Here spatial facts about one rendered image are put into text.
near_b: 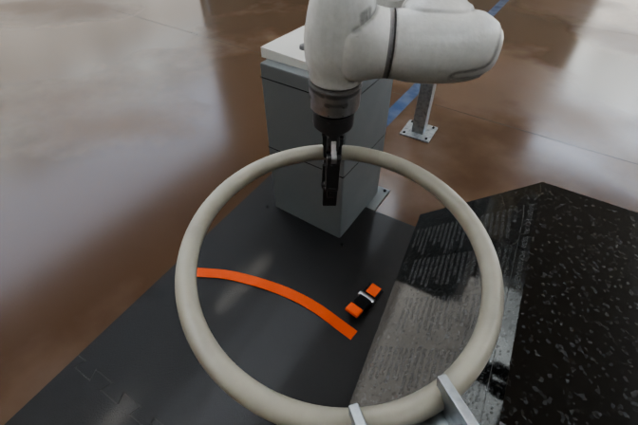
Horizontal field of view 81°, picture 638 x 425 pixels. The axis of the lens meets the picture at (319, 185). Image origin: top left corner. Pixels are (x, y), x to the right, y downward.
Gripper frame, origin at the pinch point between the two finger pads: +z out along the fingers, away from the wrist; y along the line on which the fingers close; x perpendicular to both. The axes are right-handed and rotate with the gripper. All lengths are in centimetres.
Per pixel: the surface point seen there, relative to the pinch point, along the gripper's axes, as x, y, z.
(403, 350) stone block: 13.6, 29.6, 14.5
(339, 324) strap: 8, -6, 86
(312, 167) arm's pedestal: -2, -62, 53
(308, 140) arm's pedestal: -4, -64, 40
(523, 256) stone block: 36.0, 17.7, 1.0
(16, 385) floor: -108, 12, 89
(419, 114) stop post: 67, -141, 81
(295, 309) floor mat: -9, -14, 87
